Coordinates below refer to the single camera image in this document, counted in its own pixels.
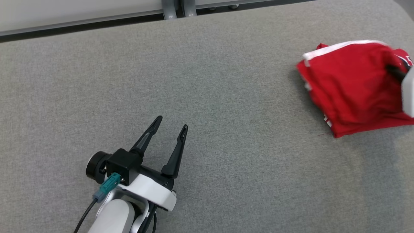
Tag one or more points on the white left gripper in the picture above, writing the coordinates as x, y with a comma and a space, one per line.
155, 191

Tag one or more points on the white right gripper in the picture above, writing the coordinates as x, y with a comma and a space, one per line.
409, 94

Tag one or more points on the red shorts with white stripe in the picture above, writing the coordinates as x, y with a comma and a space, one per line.
349, 81

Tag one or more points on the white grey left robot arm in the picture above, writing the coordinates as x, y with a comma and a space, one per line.
114, 216

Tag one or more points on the loose red thread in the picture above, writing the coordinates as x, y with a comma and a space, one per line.
325, 133

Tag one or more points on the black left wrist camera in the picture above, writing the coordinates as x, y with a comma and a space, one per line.
124, 165

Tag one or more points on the teal left camera connector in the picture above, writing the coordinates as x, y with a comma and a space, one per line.
108, 187

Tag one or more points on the grey door frame post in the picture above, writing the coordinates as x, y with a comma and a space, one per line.
169, 9
188, 7

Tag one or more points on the grey wall base rail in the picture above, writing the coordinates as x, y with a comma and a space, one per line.
81, 23

